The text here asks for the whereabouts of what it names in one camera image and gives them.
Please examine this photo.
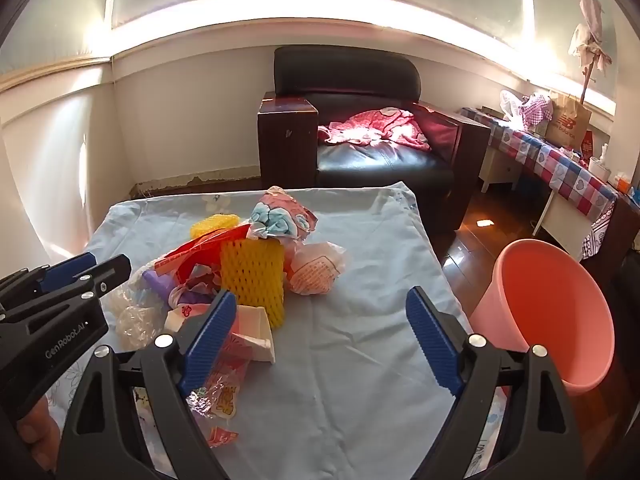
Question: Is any small red wrapper scrap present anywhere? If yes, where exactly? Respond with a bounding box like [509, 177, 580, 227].
[207, 426, 240, 448]

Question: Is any black leather armchair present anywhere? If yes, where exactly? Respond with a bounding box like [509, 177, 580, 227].
[257, 46, 493, 241]

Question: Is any pink dotted garment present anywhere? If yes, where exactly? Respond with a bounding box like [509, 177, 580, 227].
[317, 107, 431, 151]

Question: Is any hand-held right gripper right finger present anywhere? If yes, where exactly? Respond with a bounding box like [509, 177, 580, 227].
[406, 286, 586, 480]

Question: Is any pink printed paper carton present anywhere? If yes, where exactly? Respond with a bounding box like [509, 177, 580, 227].
[227, 304, 277, 366]

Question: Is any pink plastic bucket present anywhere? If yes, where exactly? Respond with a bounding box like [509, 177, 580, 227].
[470, 239, 616, 396]

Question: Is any white crumpled plastic bag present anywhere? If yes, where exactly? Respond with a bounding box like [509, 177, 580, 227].
[500, 89, 526, 122]

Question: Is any light blue bed sheet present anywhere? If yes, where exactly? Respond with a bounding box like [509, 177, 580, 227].
[47, 182, 506, 480]

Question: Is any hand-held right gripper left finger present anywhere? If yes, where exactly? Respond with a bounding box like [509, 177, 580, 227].
[55, 290, 238, 480]

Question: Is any brown paper bag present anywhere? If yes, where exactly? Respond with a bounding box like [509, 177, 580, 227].
[545, 91, 593, 148]

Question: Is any large yellow foam net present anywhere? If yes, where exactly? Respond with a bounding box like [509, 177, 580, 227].
[220, 237, 287, 330]

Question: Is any checked tablecloth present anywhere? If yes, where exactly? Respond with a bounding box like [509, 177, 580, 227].
[460, 107, 621, 261]

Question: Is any pink gingham cloth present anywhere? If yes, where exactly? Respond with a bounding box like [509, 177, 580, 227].
[520, 94, 555, 123]

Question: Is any coat stand with clothes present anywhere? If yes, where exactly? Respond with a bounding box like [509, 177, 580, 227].
[567, 0, 613, 106]

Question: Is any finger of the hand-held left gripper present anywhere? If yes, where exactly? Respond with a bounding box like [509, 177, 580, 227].
[0, 252, 97, 306]
[0, 254, 132, 325]

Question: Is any white side table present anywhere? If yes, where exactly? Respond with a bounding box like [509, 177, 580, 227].
[479, 147, 561, 237]

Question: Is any pink floral printed wrapper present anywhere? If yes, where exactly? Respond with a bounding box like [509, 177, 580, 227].
[248, 186, 319, 246]

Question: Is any small yellow foam net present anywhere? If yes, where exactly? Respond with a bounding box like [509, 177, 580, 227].
[190, 213, 241, 241]

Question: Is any person's left hand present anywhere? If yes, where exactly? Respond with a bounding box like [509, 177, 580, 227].
[15, 399, 63, 473]

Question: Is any clear plastic bag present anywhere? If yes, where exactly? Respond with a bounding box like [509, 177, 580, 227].
[102, 260, 176, 351]

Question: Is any clear wrapper with red print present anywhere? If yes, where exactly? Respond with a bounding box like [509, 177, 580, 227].
[187, 335, 251, 418]

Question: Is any white tissue box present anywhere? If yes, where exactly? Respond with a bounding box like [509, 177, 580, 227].
[588, 144, 612, 182]

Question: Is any purple plastic wrapper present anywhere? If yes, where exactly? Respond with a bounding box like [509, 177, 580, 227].
[142, 269, 181, 306]

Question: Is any red plastic bag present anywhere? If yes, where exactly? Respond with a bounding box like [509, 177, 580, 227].
[155, 225, 251, 286]

